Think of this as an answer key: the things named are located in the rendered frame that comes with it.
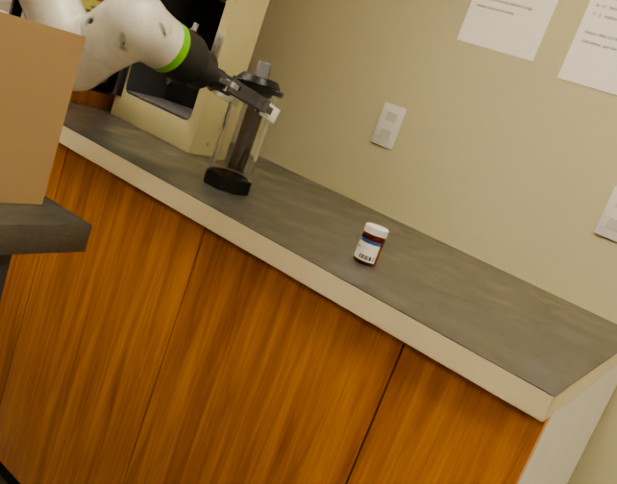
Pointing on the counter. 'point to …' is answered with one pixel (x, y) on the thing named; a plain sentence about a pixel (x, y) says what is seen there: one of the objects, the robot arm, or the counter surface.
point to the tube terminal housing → (252, 12)
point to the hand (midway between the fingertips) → (251, 105)
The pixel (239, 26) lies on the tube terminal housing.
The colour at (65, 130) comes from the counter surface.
